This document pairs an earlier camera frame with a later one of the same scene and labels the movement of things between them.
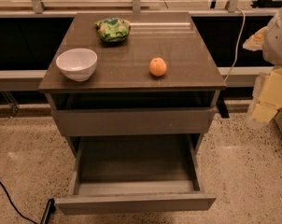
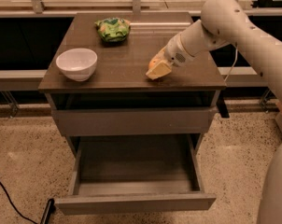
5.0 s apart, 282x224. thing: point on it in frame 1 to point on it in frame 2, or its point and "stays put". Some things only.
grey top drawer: [136, 113] stays put
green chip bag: [113, 29] stays put
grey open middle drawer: [135, 174] stays put
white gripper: [278, 42] to [175, 54]
